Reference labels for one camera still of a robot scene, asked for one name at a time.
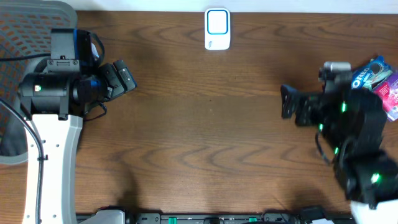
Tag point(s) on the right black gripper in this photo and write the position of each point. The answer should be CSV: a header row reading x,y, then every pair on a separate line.
x,y
307,101

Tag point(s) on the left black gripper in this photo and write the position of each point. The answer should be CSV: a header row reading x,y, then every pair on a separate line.
x,y
113,81

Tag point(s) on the blue Oreo cookie pack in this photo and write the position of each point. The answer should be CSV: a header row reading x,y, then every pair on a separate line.
x,y
370,75

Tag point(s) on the red purple snack bag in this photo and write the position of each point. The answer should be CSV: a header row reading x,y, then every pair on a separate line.
x,y
387,91

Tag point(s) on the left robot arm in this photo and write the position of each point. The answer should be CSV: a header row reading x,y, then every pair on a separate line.
x,y
56,100

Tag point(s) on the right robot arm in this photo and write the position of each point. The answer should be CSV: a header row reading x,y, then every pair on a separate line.
x,y
352,123

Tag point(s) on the grey plastic mesh basket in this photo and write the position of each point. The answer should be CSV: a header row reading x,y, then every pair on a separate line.
x,y
25,30

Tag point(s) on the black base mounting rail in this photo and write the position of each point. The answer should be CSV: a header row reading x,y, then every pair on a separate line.
x,y
111,216

